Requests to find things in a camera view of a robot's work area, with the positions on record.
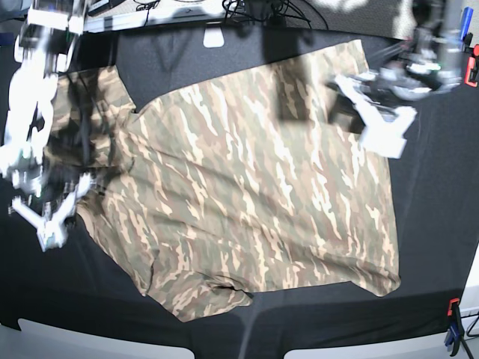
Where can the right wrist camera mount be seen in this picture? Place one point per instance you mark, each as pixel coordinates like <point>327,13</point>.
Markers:
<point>46,208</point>

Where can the camouflage t-shirt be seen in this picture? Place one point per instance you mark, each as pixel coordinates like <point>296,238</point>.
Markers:
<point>240,184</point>

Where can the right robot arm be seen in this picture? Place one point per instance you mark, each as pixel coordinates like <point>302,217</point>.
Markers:
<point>44,48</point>

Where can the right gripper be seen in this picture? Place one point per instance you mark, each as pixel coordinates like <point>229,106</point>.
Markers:
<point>51,174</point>

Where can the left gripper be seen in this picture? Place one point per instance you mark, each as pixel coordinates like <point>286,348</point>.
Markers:
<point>349,114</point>

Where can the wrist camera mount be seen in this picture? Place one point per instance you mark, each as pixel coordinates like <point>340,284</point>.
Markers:
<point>46,208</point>
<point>384,139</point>

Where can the black table cloth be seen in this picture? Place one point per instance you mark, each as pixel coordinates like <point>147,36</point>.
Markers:
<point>435,188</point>

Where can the white tape patch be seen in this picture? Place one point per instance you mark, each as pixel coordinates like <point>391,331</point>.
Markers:
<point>213,36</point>

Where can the orange clamp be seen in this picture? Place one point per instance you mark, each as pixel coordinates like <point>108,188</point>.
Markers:
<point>471,74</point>
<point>455,328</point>

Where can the orange clamp top right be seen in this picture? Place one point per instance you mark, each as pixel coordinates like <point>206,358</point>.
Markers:
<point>471,74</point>

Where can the blue clamp top right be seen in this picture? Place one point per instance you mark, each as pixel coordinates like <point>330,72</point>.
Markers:
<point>464,25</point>

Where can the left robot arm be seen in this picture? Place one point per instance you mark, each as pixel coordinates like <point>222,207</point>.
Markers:
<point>427,64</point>

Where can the orange clamp bottom right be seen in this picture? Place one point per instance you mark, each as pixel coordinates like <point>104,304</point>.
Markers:
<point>455,328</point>

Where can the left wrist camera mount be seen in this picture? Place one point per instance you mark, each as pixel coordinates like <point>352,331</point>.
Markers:
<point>384,139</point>

